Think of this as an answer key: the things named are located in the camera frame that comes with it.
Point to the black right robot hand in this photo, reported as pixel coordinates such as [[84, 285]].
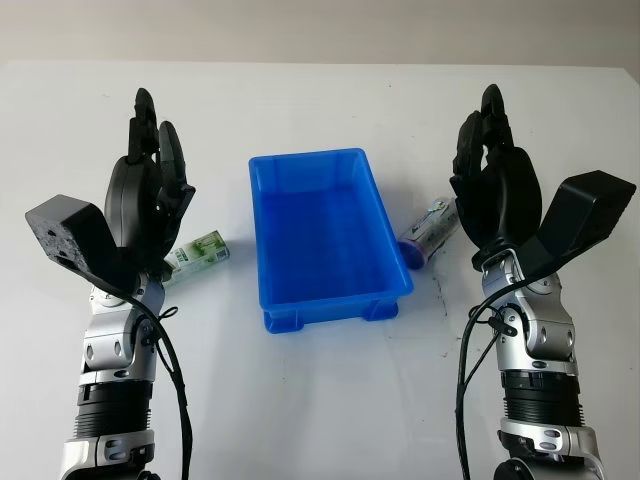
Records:
[[505, 192]]

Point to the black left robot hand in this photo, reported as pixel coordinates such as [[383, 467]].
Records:
[[131, 192]]

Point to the blue plastic tray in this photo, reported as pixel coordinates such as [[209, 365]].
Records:
[[327, 235]]

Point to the purple capped printed bottle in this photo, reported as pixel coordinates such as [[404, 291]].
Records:
[[431, 230]]

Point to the green white carton box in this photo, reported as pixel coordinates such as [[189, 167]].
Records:
[[197, 254]]

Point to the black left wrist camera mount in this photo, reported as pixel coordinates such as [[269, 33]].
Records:
[[75, 237]]

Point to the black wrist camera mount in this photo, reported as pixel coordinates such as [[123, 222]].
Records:
[[580, 212], [75, 237]]

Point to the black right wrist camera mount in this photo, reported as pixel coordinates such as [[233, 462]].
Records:
[[580, 212]]

